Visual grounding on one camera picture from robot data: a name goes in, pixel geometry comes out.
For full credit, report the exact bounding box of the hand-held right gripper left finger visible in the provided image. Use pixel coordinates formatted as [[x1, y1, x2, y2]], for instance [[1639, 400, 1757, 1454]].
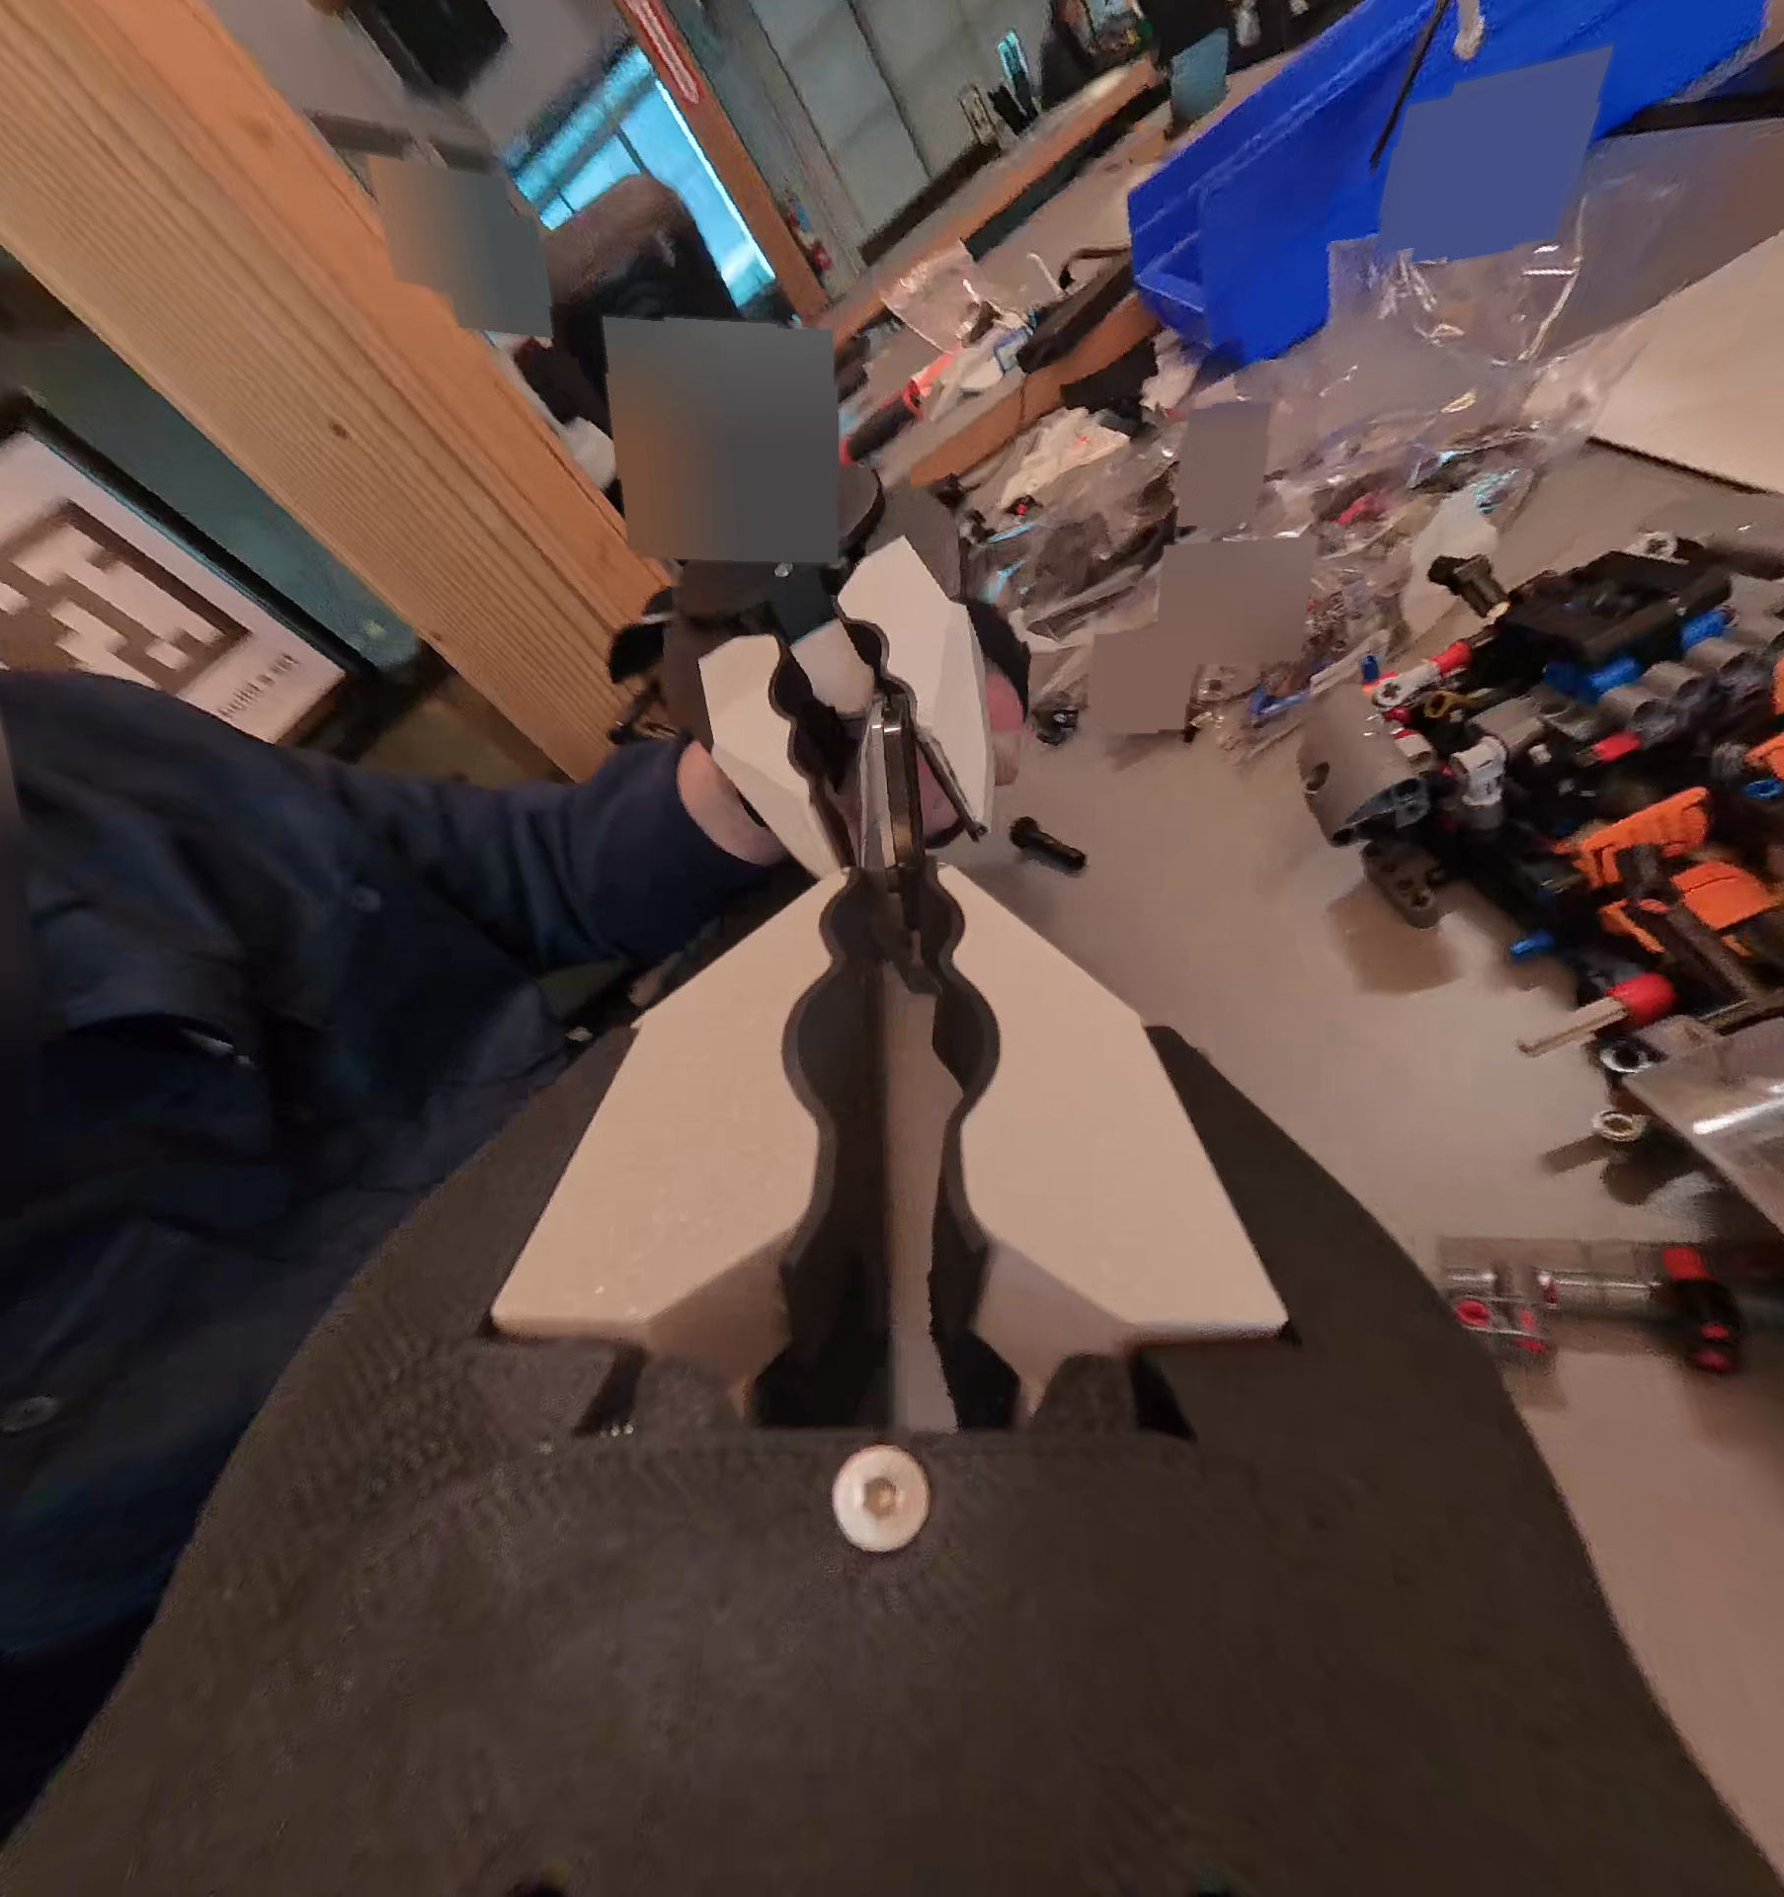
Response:
[[489, 871, 893, 1428]]

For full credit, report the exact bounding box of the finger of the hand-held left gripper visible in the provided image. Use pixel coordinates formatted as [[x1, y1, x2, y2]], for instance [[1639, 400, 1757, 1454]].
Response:
[[831, 535, 1001, 847], [697, 629, 861, 880]]

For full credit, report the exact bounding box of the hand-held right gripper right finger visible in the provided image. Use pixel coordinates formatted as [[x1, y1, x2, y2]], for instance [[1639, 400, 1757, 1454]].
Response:
[[925, 864, 1292, 1424]]

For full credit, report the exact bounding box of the long grey lego beam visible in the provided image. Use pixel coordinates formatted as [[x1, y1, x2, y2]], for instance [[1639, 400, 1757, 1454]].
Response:
[[851, 692, 991, 1433]]

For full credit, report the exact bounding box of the small grey lego assembly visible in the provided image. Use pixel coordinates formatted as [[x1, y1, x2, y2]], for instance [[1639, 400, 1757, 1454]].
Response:
[[1436, 1234, 1749, 1375]]

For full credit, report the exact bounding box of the clear bag of small lego parts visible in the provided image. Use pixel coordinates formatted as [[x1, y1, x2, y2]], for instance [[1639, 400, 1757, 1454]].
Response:
[[1173, 236, 1619, 744]]

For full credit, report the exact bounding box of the lego car model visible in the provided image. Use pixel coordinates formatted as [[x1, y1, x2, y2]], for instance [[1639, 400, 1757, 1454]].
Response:
[[1294, 537, 1784, 1248]]

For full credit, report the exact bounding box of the person's left hand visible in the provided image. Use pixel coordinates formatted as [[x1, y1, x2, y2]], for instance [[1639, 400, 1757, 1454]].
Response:
[[677, 742, 807, 871]]

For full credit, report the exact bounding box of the black case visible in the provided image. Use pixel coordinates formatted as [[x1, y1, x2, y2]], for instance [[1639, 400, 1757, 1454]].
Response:
[[1016, 274, 1161, 373]]

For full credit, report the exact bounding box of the long wooden desk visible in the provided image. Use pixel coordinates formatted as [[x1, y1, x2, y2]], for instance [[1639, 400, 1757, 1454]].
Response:
[[817, 59, 1181, 349]]

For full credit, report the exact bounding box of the wooden pillar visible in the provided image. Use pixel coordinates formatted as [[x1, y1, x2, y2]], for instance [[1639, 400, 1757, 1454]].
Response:
[[0, 0, 673, 779]]

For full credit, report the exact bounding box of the blue plastic bin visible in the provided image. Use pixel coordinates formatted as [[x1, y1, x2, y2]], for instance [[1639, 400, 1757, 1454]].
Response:
[[1126, 0, 1772, 368]]

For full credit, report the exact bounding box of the framed marker sign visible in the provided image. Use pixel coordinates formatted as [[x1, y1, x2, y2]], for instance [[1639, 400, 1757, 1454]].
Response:
[[0, 419, 355, 746]]

